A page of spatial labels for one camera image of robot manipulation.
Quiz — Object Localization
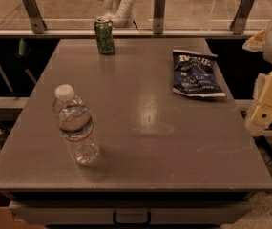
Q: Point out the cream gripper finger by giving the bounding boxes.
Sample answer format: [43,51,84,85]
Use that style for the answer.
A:
[245,71,272,132]
[242,28,266,52]

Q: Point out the blue chip bag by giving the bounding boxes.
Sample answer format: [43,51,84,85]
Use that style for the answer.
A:
[173,49,225,98]

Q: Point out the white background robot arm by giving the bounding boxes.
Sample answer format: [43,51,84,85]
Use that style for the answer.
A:
[102,0,135,28]

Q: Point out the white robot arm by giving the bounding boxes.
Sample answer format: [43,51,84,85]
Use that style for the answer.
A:
[242,20,272,132]

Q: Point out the clear plastic water bottle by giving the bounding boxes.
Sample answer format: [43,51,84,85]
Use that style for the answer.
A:
[52,84,99,167]

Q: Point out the green soda can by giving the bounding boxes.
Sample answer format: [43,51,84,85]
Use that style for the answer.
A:
[94,17,115,54]

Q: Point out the grey table drawer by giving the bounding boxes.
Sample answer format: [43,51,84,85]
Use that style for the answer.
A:
[9,201,251,226]

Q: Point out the cardboard box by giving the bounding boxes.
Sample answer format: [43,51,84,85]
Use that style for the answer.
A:
[0,193,44,229]

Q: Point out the metal rail ledge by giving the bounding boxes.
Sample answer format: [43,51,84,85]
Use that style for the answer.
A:
[0,29,259,38]

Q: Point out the right metal bracket post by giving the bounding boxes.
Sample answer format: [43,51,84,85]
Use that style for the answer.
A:
[230,0,255,35]

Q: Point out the metal bracket post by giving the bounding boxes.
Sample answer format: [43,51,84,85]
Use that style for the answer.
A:
[230,0,255,35]
[153,0,166,34]
[22,0,46,34]

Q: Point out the middle metal bracket post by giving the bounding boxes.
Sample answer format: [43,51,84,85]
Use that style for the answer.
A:
[153,0,166,34]

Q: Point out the black drawer handle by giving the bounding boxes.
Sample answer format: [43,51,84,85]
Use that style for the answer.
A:
[113,210,151,226]

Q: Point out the left metal bracket post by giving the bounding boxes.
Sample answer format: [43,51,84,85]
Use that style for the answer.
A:
[22,0,46,34]

